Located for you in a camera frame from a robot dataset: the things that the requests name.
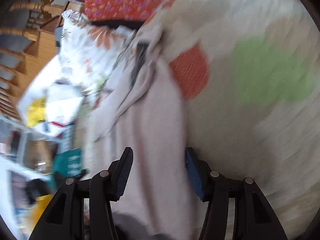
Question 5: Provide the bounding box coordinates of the white paper bag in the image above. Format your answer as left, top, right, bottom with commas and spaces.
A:
16, 55, 84, 137

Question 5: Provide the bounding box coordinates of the pale pink knit sweater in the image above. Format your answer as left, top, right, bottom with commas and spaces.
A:
91, 26, 195, 239

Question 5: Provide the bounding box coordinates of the wooden stair railing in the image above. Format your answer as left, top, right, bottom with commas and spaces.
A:
1, 0, 84, 120

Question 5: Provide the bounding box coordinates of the cream heart pattern quilt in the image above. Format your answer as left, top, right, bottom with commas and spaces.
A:
146, 0, 319, 239

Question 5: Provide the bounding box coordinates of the yellow plastic bag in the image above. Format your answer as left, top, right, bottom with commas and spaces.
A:
25, 96, 47, 128

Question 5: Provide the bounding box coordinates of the white floral pillow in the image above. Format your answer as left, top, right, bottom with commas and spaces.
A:
59, 9, 136, 97

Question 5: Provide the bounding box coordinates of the teal storage box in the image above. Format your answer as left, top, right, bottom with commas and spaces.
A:
51, 148, 82, 180

